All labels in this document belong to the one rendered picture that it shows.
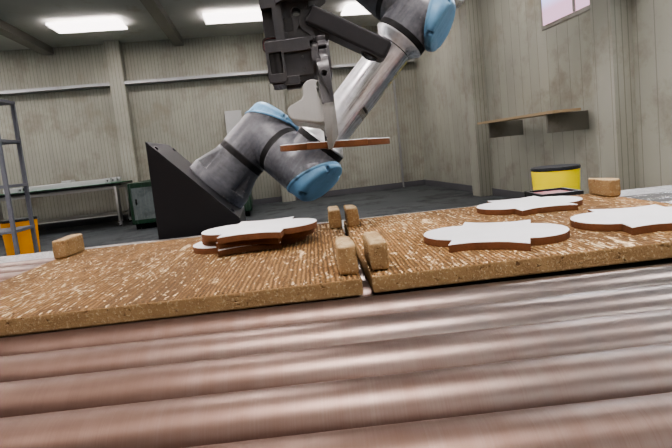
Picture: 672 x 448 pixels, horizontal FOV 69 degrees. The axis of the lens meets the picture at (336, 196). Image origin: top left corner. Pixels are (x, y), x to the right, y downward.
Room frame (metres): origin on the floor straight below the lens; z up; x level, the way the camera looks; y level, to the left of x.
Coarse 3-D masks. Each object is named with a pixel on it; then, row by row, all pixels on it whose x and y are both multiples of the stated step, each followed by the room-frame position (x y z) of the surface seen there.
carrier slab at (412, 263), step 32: (384, 224) 0.69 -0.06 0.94; (416, 224) 0.66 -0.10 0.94; (448, 224) 0.63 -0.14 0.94; (416, 256) 0.47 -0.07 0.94; (448, 256) 0.46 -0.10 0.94; (480, 256) 0.45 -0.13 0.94; (512, 256) 0.43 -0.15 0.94; (544, 256) 0.42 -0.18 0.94; (576, 256) 0.43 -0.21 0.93; (608, 256) 0.43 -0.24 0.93; (640, 256) 0.43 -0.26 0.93; (384, 288) 0.42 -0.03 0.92
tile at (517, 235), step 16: (464, 224) 0.57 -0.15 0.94; (480, 224) 0.56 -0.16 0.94; (496, 224) 0.55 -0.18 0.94; (512, 224) 0.54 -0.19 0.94; (528, 224) 0.53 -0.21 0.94; (544, 224) 0.52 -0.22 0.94; (432, 240) 0.51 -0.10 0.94; (448, 240) 0.50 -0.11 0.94; (464, 240) 0.48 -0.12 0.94; (480, 240) 0.48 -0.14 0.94; (496, 240) 0.47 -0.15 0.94; (512, 240) 0.46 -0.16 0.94; (528, 240) 0.45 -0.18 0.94; (544, 240) 0.47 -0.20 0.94; (560, 240) 0.47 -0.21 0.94
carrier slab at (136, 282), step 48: (192, 240) 0.72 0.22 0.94; (0, 288) 0.53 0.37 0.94; (48, 288) 0.50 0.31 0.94; (96, 288) 0.48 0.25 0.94; (144, 288) 0.46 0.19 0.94; (192, 288) 0.44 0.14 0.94; (240, 288) 0.42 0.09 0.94; (288, 288) 0.41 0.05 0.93; (336, 288) 0.41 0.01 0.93; (0, 336) 0.40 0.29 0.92
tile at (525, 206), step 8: (496, 200) 0.75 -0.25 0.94; (504, 200) 0.74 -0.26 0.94; (512, 200) 0.73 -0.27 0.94; (520, 200) 0.73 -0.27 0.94; (528, 200) 0.72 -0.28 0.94; (536, 200) 0.71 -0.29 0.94; (544, 200) 0.70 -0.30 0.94; (552, 200) 0.69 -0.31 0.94; (560, 200) 0.68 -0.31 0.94; (568, 200) 0.68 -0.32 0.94; (576, 200) 0.67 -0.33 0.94; (480, 208) 0.69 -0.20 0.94; (488, 208) 0.68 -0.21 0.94; (496, 208) 0.67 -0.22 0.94; (504, 208) 0.66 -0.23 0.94; (512, 208) 0.66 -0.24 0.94; (520, 208) 0.65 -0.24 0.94; (528, 208) 0.64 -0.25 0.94; (536, 208) 0.64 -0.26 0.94; (544, 208) 0.65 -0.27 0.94; (552, 208) 0.65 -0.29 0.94; (560, 208) 0.64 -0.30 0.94; (568, 208) 0.64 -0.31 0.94; (576, 208) 0.64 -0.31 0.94
